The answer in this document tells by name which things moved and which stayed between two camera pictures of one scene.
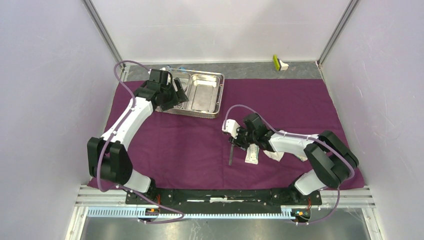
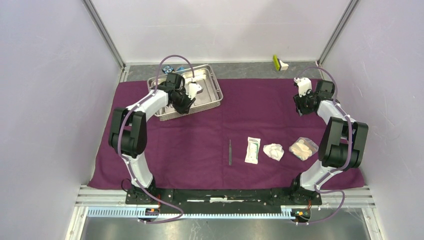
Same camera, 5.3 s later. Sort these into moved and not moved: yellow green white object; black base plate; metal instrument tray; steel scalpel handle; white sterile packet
Moved: metal instrument tray
Not moved: steel scalpel handle; black base plate; yellow green white object; white sterile packet
